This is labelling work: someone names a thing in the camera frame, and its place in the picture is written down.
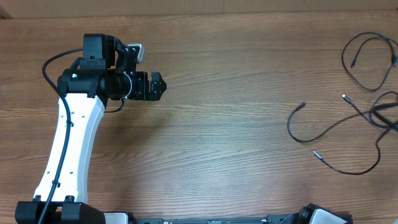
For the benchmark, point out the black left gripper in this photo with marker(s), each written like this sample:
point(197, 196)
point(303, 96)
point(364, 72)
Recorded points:
point(142, 93)

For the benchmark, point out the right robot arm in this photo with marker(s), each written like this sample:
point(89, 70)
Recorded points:
point(313, 214)

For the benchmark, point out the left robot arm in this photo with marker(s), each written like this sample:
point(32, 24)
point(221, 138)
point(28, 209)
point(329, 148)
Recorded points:
point(105, 71)

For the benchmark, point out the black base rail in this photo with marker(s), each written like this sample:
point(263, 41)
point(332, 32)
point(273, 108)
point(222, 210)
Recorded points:
point(217, 220)

